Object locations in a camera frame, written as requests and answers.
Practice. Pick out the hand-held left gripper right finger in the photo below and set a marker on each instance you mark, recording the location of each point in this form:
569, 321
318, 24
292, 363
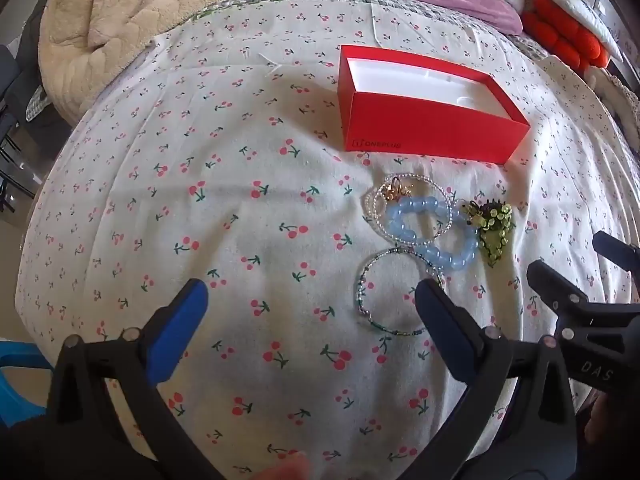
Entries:
445, 332

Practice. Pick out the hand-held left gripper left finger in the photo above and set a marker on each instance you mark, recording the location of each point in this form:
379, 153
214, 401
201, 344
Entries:
185, 325

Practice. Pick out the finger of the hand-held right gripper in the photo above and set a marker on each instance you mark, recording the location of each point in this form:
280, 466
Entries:
612, 247
550, 282

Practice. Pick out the red cardboard box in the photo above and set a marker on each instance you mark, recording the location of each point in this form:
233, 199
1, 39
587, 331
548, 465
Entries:
430, 125

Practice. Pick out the person's left hand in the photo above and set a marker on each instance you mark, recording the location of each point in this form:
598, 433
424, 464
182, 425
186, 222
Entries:
285, 467

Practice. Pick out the cherry print bedsheet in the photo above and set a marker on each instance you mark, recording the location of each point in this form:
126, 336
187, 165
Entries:
200, 160

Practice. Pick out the blue plastic stool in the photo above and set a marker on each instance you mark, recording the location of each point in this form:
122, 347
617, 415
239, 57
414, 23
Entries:
20, 385

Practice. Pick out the orange knotted cushion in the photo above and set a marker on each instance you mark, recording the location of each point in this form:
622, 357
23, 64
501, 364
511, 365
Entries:
560, 35

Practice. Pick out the dark chair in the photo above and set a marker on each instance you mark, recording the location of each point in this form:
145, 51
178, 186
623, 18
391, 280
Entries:
10, 110

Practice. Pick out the beige quilted blanket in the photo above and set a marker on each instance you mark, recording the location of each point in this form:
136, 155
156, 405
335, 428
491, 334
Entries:
125, 20

